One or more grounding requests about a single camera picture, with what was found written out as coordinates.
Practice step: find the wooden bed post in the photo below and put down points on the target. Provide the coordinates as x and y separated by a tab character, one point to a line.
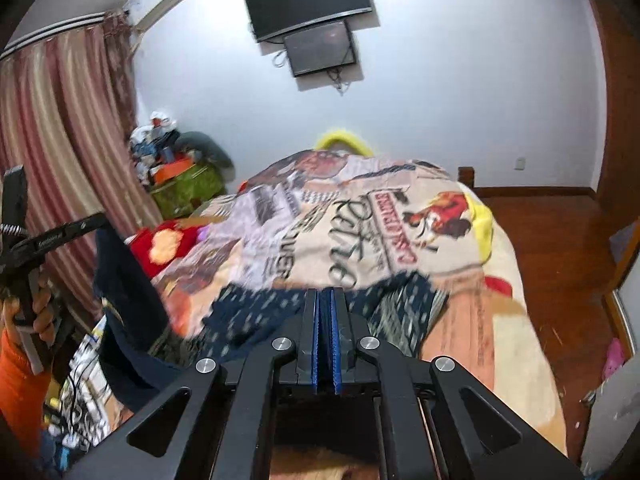
466	176

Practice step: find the person's left forearm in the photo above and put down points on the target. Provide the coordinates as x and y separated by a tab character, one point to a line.
20	390

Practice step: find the small black wall monitor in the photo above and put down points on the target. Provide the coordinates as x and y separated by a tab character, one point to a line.
320	47

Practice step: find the wooden door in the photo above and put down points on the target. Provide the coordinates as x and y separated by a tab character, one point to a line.
612	85

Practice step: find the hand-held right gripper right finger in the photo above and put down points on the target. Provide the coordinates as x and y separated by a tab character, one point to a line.
332	345

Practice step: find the striped red gold curtain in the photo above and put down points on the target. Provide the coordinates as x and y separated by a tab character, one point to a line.
75	125

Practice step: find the white plastic appliance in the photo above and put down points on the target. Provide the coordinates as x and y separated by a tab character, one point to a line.
615	420

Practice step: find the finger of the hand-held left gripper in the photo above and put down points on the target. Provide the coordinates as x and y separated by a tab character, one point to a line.
70	232

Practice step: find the orange box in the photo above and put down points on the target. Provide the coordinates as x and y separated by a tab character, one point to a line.
172	170

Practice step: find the white curtain rail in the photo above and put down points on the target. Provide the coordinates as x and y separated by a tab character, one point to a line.
55	30

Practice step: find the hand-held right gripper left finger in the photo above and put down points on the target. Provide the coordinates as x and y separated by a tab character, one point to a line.
315	345

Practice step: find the bed with printed cover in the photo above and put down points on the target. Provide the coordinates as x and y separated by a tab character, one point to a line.
350	220

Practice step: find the white air conditioner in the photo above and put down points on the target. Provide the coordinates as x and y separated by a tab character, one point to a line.
170	0

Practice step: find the pink plastic item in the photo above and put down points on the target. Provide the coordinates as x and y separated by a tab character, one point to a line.
614	357

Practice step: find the grey pillow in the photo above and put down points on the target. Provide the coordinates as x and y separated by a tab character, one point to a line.
205	145

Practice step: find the white wall socket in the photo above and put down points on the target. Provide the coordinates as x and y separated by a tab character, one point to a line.
520	162

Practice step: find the green patterned box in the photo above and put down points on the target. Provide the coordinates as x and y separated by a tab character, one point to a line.
187	190

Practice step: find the person's left hand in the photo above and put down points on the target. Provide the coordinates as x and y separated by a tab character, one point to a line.
44	315

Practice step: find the navy patterned hoodie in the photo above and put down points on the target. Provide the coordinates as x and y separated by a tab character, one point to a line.
130	320

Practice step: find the red plush toy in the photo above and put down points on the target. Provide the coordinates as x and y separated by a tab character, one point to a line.
145	245

